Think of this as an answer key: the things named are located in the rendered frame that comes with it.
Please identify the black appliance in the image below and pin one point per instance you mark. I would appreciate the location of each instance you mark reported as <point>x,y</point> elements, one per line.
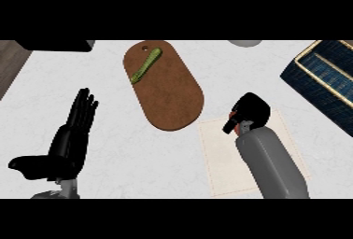
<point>55,45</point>

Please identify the dark wooden panel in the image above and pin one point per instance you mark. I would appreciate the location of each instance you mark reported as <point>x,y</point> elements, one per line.
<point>10,65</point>

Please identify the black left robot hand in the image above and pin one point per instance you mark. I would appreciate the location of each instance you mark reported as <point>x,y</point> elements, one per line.
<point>68,146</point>

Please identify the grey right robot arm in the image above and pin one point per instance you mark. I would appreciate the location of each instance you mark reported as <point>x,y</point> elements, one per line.
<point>273,165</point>

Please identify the cream placemat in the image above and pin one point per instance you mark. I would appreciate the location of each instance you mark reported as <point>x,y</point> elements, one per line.
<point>225,161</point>

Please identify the dark blue woven basket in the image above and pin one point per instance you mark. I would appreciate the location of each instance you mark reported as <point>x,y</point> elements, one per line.
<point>323,84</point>

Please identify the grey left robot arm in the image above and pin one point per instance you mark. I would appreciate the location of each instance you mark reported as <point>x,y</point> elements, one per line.
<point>64,191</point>

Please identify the brown wooden cutting board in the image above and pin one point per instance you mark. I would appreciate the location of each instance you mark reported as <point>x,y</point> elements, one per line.
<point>165,90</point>

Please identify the green cucumber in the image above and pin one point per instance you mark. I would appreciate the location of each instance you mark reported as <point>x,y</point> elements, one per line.
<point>146,66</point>

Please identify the grey round object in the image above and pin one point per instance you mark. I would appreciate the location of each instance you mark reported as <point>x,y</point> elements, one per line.
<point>244,43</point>

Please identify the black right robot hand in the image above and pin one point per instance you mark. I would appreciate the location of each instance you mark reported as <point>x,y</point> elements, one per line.
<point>251,112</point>

